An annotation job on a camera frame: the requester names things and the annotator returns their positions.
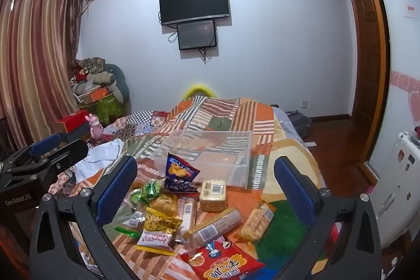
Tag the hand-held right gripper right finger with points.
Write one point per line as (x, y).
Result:
(292, 188)

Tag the yellow striped snack packet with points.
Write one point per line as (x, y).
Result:
(159, 221)

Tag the pink plush toy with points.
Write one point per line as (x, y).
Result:
(95, 127)

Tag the clear fried snack packet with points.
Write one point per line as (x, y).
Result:
(164, 203)

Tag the long clear cracker packet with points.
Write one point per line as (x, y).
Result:
(188, 211)

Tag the wooden door frame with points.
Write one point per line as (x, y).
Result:
(367, 70)

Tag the grey bed sheet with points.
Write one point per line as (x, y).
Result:
(285, 125)

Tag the red box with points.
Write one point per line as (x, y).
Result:
(72, 121)

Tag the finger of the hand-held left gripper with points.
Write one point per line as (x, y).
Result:
(46, 144)
(73, 152)

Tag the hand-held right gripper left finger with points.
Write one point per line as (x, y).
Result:
(116, 188)

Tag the green snack packet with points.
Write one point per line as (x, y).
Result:
(151, 189)

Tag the white cloth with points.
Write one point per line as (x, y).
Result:
(101, 152)

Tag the clear plastic storage box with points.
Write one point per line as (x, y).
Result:
(210, 148)

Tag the red white wall sticker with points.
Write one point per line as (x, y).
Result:
(410, 11)

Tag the dark flat box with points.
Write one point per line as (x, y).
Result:
(77, 135)

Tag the small black monitor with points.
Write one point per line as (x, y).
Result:
(197, 34)

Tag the beige sliced cake packet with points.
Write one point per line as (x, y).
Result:
(213, 198)

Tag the white pink snack packet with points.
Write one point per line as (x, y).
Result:
(154, 239)

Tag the striped brown curtain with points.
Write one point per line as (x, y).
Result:
(32, 53)

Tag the patterned fabric bag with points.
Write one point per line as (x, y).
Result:
(90, 65)

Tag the blue chip bag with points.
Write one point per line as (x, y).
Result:
(178, 171)

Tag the yellow round object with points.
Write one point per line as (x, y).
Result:
(198, 88)

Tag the white wall outlet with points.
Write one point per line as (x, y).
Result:
(304, 104)

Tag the small green wrapper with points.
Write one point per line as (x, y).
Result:
(126, 231)

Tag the black wall television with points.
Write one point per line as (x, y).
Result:
(193, 1)

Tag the orange cardboard box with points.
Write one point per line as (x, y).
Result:
(95, 95)

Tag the white appliance with stickers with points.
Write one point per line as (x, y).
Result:
(393, 188)

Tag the checkered patterned cloth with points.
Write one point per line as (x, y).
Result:
(144, 122)

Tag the grey bag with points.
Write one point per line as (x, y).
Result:
(300, 122)

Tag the pink heart wall sticker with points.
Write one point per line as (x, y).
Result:
(407, 96)

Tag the red snack bag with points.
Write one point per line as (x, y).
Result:
(226, 263)

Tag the long brown biscuit packet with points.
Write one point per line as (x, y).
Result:
(210, 229)

